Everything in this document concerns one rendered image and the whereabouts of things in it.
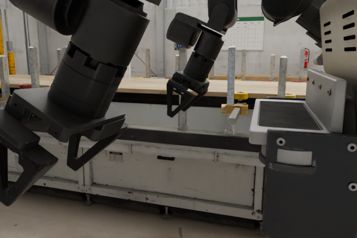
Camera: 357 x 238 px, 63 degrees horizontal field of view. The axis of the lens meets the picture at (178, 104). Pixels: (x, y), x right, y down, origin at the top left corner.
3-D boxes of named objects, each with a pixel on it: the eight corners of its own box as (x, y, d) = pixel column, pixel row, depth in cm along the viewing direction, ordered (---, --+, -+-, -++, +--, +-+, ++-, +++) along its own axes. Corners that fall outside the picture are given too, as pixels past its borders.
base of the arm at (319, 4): (366, 7, 52) (348, 15, 63) (329, -19, 53) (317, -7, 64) (330, 47, 55) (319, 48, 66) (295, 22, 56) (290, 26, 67)
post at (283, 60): (281, 151, 149) (287, 56, 140) (274, 150, 150) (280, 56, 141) (281, 149, 152) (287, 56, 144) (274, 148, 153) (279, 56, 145)
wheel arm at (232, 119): (235, 126, 127) (236, 117, 126) (227, 126, 128) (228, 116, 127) (243, 108, 168) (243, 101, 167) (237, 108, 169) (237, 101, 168)
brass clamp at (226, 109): (247, 116, 149) (247, 106, 148) (220, 114, 153) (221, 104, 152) (247, 113, 155) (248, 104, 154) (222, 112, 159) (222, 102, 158)
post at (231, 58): (232, 137, 155) (235, 45, 146) (225, 137, 156) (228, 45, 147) (232, 136, 158) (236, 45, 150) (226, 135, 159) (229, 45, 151)
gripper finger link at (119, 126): (18, 164, 32) (49, 91, 29) (62, 148, 39) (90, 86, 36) (66, 201, 30) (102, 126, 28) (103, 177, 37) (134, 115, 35)
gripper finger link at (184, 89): (153, 110, 66) (170, 73, 63) (164, 106, 72) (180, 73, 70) (179, 125, 64) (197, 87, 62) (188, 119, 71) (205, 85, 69)
